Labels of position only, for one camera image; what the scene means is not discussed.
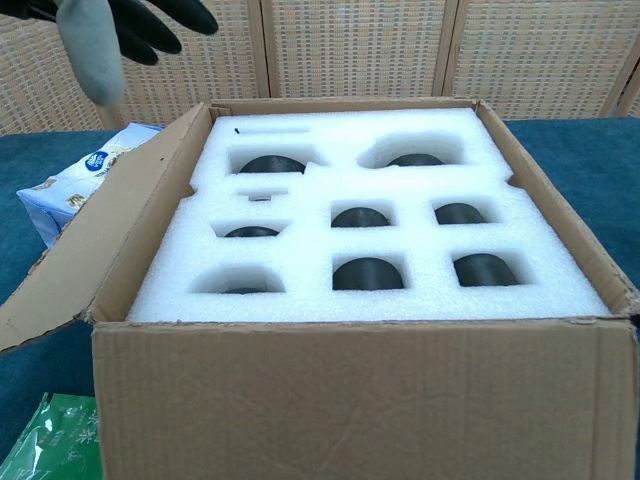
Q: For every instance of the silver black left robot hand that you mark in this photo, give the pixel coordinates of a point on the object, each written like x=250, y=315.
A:
x=95, y=45

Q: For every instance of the red printed cardboard box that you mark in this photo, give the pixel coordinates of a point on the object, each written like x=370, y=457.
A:
x=350, y=400

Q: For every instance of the blue table cloth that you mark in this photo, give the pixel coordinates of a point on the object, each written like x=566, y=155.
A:
x=30, y=160

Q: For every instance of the white blue tissue pack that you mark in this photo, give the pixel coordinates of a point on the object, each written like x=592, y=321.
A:
x=75, y=185

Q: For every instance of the large black ceramic cup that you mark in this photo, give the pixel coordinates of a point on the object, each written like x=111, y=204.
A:
x=415, y=161
x=272, y=166

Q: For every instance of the small black ceramic cup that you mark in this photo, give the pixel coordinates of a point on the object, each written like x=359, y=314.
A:
x=367, y=275
x=485, y=272
x=360, y=218
x=460, y=215
x=252, y=232

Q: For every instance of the white foam insert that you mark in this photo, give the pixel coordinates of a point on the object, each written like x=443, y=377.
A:
x=310, y=240

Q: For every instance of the woven bamboo folding screen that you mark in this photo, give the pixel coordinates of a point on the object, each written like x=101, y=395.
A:
x=400, y=50

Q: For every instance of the green tea sachet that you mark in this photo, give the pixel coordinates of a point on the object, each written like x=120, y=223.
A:
x=50, y=440

